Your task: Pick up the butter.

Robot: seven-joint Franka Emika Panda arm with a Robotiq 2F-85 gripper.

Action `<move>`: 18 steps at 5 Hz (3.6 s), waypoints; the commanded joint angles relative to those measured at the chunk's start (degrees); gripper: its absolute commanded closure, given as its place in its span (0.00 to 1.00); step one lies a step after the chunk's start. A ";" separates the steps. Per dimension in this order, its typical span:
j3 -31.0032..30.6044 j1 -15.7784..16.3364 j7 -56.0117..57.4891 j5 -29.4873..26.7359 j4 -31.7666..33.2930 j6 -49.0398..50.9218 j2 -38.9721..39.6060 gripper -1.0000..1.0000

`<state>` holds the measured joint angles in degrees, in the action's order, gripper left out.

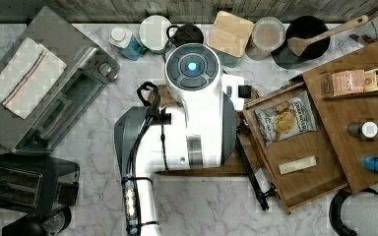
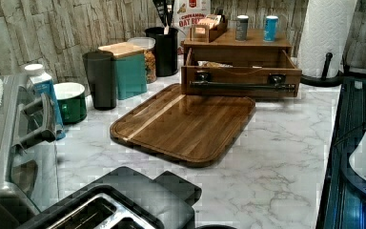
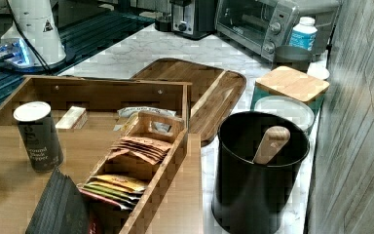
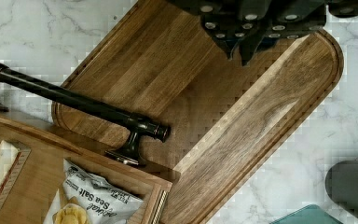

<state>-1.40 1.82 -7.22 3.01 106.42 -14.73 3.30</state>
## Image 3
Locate silver toaster oven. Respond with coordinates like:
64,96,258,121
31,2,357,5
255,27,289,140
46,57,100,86
215,0,341,61

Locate black utensil crock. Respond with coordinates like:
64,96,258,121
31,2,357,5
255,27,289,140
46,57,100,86
211,111,310,234

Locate white sugar packet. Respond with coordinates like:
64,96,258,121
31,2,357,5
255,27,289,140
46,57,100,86
116,106,178,119

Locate wooden utensil handle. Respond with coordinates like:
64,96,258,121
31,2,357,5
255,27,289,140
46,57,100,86
252,126,290,165

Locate yellow green tea packets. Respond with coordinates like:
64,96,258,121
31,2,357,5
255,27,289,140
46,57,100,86
78,175,148,211

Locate butter stick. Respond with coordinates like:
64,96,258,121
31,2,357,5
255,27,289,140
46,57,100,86
56,106,88,129

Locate white small bowl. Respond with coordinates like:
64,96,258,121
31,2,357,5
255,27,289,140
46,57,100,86
307,63,330,80

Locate teal canister bamboo lid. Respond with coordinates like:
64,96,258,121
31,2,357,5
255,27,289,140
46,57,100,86
250,66,329,114

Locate black pepper canister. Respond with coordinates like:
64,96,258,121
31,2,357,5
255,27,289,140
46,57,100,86
13,101,63,173

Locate brown tea packets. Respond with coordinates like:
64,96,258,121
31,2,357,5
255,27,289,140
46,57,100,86
108,136,172,165

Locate dark grey cup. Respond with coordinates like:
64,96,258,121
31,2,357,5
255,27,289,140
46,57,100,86
272,45,313,72

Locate large wooden tray box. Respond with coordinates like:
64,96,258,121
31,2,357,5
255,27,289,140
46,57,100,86
0,76,191,234

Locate white supplement bottle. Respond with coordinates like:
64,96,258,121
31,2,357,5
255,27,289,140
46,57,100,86
289,17,318,51

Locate small wooden tea organizer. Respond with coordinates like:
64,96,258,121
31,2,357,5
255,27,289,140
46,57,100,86
80,111,188,234

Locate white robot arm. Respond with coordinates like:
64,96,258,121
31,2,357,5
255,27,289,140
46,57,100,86
0,0,66,69

